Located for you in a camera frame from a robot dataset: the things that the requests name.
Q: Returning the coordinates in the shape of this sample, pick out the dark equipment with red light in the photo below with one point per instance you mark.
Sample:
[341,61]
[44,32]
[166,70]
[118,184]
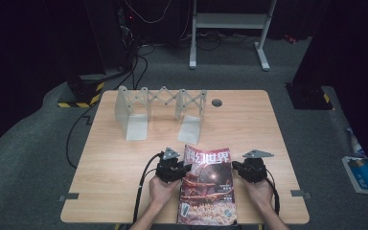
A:
[129,19]

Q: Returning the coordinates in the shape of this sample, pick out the black stand with striped base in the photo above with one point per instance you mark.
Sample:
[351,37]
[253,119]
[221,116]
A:
[310,96]
[83,87]

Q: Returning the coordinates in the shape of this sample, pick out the blue box on floor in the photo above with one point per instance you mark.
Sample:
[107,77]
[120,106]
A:
[362,174]

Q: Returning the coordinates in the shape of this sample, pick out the white metal stand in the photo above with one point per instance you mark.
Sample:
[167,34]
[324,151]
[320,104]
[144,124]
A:
[230,20]

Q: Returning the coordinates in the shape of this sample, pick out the grey tape tab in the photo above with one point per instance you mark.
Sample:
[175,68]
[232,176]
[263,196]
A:
[300,193]
[70,196]

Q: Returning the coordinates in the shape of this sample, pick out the white and blue packet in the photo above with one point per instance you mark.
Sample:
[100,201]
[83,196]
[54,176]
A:
[355,145]

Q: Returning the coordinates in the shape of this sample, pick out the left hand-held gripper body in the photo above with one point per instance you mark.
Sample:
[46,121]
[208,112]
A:
[169,172]

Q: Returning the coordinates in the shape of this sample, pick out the person's left hand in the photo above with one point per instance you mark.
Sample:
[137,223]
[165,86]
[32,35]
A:
[161,191]

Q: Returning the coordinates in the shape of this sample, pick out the red cover magazine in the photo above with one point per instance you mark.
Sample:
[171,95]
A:
[207,191]

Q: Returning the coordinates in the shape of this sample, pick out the person's right hand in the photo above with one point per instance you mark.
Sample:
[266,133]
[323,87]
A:
[260,195]

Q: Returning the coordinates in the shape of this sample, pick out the small red item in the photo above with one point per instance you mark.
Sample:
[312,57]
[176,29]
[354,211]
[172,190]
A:
[289,39]

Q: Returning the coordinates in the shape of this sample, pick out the white expandable book rack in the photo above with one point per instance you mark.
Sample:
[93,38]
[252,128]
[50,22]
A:
[137,127]

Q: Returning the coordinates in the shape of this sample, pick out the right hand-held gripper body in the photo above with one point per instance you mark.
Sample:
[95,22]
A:
[254,172]

